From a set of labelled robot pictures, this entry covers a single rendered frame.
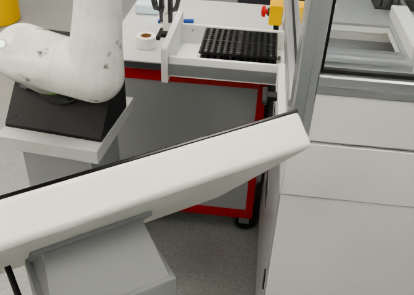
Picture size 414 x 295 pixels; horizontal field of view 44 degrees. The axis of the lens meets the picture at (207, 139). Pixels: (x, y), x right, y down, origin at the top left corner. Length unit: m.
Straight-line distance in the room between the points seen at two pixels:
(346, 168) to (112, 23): 0.56
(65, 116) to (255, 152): 0.85
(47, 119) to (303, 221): 0.70
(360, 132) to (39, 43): 0.69
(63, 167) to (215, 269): 0.83
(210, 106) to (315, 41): 0.89
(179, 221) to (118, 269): 1.55
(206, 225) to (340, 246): 1.02
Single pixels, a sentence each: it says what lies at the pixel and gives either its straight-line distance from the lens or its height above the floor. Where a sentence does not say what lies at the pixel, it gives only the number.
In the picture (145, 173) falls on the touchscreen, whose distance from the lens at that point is 0.53.
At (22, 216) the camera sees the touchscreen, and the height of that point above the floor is 1.18.
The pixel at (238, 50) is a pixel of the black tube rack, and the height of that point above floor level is 0.90.
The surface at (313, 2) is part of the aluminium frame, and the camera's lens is 0.90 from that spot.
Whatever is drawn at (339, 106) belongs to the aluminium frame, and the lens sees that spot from 1.00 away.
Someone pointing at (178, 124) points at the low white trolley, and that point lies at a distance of 1.83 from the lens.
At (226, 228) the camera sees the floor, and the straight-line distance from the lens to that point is 2.16.
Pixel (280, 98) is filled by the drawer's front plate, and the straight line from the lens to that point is 1.19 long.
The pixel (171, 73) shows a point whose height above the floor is 0.84.
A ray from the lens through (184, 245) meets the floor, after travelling 2.08.
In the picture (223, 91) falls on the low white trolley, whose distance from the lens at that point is 1.74.
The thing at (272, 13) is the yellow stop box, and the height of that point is 0.88.
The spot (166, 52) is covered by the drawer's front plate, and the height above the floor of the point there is 0.92.
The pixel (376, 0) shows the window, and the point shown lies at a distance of 0.93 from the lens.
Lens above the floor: 1.52
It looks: 35 degrees down
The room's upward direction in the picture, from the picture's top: 2 degrees clockwise
